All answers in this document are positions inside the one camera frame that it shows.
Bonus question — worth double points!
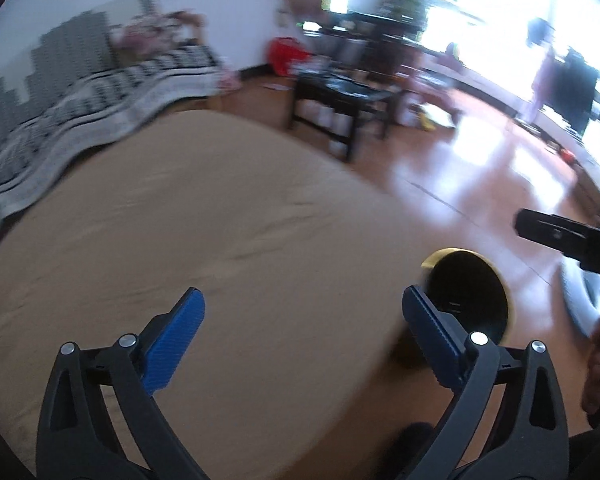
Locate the red bag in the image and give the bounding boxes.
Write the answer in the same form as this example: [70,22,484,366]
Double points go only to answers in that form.
[269,37,307,77]

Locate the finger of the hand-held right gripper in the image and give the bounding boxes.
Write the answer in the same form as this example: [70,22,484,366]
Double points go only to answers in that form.
[514,208,600,261]

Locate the black wooden chair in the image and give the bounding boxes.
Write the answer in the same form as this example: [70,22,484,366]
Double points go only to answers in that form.
[287,67,406,162]

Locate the pink floral cushion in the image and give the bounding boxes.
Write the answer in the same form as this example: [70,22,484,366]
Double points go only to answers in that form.
[112,8,203,54]

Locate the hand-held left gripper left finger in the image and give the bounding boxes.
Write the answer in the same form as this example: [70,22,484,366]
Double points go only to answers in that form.
[36,287,207,480]

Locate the dark hanging garments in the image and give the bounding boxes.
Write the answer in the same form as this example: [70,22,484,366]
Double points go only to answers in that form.
[545,44,600,142]

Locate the black gold-rimmed trash bin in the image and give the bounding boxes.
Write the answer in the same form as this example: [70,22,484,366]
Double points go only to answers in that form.
[422,247,519,357]

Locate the white round object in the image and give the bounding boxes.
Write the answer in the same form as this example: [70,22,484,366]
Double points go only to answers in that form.
[559,259,600,337]

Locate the yellow toy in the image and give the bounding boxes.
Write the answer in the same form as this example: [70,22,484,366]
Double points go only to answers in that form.
[417,104,454,131]

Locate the black white striped sofa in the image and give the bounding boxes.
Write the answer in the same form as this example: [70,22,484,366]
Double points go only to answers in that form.
[0,0,226,267]

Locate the purple hanging garment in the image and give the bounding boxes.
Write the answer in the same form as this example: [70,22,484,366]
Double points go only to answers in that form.
[529,54,557,127]

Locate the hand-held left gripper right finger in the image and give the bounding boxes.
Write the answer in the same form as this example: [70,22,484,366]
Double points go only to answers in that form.
[402,285,571,480]

